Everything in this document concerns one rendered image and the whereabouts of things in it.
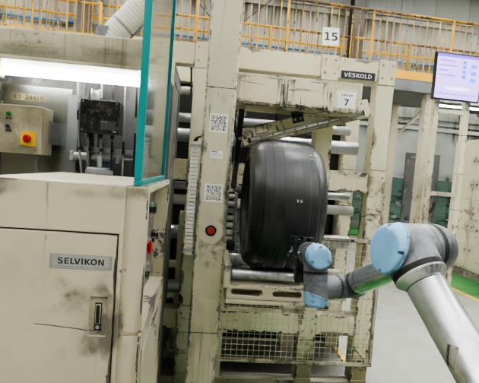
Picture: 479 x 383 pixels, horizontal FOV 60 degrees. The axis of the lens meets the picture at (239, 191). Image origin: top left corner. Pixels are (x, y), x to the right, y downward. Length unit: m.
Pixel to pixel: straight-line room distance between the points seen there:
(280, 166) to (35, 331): 0.98
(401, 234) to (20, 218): 0.88
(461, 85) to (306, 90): 3.83
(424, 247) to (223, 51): 1.15
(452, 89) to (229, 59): 4.17
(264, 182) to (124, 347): 0.78
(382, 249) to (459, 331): 0.22
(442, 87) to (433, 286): 4.73
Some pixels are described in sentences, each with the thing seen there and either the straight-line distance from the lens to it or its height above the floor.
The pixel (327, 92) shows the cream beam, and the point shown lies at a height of 1.73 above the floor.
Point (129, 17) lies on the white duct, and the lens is 2.15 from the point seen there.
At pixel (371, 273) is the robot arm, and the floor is 1.06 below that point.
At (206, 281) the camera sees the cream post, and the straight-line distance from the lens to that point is 1.79.
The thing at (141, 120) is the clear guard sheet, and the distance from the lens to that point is 1.04.
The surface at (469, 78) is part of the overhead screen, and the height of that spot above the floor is 2.60.
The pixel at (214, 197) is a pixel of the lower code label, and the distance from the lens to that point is 1.73.
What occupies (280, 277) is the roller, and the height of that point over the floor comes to 0.90.
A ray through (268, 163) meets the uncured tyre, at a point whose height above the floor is 1.36.
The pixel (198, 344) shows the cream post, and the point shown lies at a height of 0.57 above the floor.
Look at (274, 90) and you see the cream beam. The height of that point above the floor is 1.71.
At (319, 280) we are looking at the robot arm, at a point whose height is 1.01.
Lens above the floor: 1.33
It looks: 3 degrees down
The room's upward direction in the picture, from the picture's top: 4 degrees clockwise
